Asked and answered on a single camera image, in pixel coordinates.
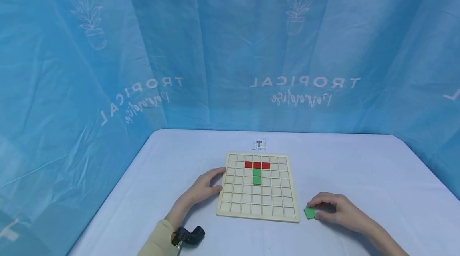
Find black wrist band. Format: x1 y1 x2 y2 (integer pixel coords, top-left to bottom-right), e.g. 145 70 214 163
170 226 206 249

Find wooden grid board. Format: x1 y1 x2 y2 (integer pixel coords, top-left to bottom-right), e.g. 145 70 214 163
216 152 300 223

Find person's left forearm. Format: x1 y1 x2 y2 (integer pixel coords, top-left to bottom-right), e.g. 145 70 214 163
137 208 186 256

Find person's right forearm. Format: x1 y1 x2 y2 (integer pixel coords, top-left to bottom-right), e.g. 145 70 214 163
360 220 410 256

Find person's left hand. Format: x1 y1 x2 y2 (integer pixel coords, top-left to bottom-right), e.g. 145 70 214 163
174 167 227 224

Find person's right hand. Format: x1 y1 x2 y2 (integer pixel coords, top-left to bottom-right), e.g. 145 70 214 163
306 192 373 233

